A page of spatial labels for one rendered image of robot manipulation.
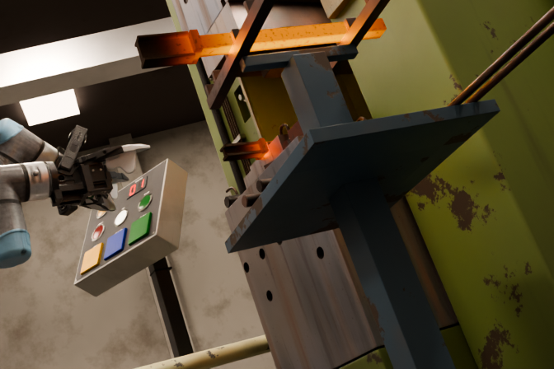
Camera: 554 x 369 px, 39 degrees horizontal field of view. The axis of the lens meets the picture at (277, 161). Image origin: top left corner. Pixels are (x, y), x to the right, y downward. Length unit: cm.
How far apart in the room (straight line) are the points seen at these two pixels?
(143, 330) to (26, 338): 140
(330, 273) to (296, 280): 13
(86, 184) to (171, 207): 59
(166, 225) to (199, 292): 807
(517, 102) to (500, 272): 34
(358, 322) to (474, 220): 29
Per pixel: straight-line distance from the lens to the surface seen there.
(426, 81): 156
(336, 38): 134
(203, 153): 1076
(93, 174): 158
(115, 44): 723
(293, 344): 170
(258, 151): 177
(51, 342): 1012
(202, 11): 203
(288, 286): 167
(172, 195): 214
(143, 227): 208
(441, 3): 161
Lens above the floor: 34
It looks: 20 degrees up
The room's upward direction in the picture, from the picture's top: 20 degrees counter-clockwise
